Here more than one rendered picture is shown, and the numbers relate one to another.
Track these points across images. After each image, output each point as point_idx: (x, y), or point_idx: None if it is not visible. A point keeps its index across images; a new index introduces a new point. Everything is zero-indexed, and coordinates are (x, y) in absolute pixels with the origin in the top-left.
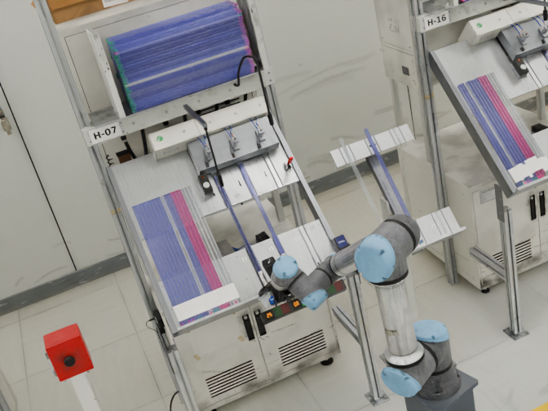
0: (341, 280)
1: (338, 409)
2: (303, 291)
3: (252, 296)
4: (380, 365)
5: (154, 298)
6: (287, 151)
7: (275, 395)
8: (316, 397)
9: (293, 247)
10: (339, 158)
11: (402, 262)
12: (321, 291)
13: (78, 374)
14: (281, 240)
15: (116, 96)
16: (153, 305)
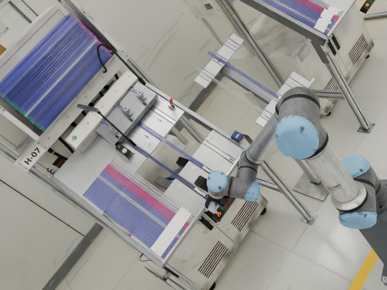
0: None
1: (290, 239)
2: (241, 191)
3: (200, 208)
4: (297, 195)
5: None
6: (165, 96)
7: (245, 251)
8: (271, 239)
9: (207, 158)
10: (203, 81)
11: (320, 127)
12: (254, 183)
13: None
14: (196, 157)
15: (22, 126)
16: None
